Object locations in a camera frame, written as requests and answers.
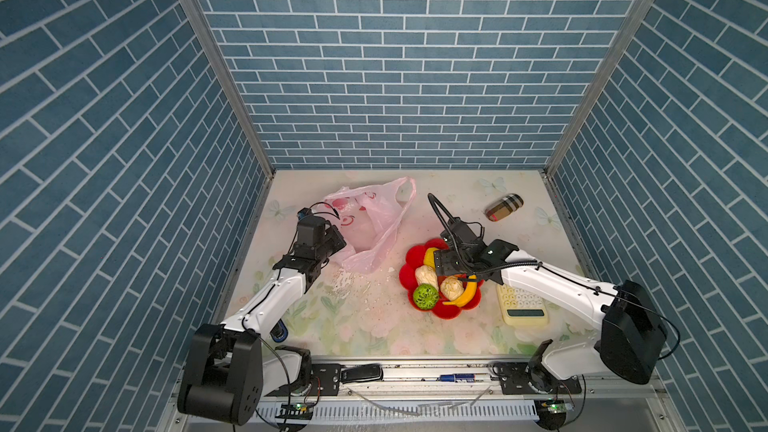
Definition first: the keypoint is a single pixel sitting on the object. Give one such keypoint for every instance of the blue pen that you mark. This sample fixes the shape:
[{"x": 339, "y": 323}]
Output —
[{"x": 458, "y": 378}]

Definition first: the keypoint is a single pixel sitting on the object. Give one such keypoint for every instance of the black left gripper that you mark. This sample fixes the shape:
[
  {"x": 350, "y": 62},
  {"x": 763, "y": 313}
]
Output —
[{"x": 334, "y": 236}]

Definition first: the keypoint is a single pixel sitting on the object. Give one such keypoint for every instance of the beige fake potato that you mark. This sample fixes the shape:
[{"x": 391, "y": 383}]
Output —
[
  {"x": 452, "y": 288},
  {"x": 426, "y": 275}
]

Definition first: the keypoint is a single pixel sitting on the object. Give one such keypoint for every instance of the blue stapler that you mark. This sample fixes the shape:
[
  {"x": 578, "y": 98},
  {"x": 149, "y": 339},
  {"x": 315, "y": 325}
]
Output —
[{"x": 279, "y": 333}]

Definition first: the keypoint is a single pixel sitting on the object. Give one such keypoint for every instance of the aluminium corner post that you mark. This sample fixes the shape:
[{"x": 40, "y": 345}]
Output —
[
  {"x": 205, "y": 36},
  {"x": 619, "y": 45}
]

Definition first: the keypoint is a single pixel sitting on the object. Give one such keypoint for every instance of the plaid glasses case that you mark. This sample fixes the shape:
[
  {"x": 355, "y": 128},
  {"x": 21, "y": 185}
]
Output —
[{"x": 503, "y": 207}]

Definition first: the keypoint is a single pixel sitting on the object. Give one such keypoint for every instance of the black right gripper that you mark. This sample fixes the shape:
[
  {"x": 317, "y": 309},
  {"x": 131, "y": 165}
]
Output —
[{"x": 442, "y": 258}]

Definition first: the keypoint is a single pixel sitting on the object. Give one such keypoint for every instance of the aluminium left corner post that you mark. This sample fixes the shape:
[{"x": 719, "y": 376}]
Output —
[{"x": 205, "y": 36}]

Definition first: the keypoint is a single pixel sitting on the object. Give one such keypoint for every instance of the yellow calculator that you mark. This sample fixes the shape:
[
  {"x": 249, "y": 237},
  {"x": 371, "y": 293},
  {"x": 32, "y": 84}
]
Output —
[{"x": 520, "y": 308}]

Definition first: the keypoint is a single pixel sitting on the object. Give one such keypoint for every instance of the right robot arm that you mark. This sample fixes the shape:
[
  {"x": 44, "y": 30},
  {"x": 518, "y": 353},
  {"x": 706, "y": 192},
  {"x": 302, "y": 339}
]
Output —
[{"x": 627, "y": 336}]

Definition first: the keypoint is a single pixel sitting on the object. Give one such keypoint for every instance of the aluminium right corner post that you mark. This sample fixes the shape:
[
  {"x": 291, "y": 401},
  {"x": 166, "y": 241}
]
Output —
[{"x": 619, "y": 45}]

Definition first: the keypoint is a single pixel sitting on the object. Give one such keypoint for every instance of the pink plastic bag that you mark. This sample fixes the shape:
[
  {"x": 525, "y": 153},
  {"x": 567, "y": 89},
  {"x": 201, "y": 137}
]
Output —
[{"x": 368, "y": 218}]

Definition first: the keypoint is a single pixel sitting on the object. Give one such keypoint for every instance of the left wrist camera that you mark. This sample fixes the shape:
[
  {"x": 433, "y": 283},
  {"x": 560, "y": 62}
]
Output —
[{"x": 310, "y": 236}]

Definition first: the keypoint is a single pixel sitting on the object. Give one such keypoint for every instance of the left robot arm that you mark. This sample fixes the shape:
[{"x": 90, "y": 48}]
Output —
[{"x": 230, "y": 366}]

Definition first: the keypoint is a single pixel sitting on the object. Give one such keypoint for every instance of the aluminium front rail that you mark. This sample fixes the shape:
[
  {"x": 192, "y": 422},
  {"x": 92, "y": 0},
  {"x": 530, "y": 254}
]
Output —
[{"x": 410, "y": 398}]

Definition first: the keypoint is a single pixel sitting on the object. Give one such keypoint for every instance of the red flower-shaped bowl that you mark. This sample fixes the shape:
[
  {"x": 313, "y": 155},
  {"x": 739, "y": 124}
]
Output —
[{"x": 414, "y": 259}]

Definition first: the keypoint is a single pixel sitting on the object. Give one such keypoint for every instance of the green fake fruit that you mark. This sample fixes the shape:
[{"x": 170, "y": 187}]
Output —
[{"x": 425, "y": 297}]

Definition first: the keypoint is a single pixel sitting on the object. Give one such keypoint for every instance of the yellow fake lemon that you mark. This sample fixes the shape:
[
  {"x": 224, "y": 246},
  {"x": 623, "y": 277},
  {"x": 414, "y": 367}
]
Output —
[{"x": 429, "y": 257}]

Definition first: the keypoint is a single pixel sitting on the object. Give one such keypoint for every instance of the yellow fake banana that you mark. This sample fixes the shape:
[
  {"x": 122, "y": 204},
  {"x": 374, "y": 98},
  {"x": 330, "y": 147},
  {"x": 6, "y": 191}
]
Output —
[{"x": 469, "y": 294}]

